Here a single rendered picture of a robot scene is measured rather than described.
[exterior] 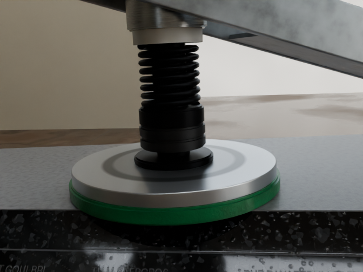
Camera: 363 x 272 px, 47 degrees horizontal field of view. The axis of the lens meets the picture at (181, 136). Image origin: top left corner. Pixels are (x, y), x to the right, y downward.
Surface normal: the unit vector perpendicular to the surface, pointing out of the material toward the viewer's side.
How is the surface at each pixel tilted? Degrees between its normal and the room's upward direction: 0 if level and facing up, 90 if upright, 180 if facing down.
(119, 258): 45
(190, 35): 90
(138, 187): 0
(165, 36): 90
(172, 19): 90
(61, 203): 0
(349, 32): 90
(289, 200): 0
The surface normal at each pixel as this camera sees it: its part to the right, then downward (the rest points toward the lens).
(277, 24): 0.22, 0.18
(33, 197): -0.04, -0.98
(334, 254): -0.12, -0.55
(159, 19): -0.07, 0.20
